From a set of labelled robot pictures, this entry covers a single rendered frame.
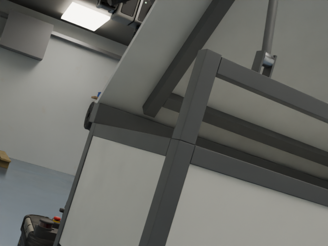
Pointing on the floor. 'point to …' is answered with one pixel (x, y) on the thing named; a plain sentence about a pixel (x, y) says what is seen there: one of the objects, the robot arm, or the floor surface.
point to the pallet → (4, 159)
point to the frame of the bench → (216, 159)
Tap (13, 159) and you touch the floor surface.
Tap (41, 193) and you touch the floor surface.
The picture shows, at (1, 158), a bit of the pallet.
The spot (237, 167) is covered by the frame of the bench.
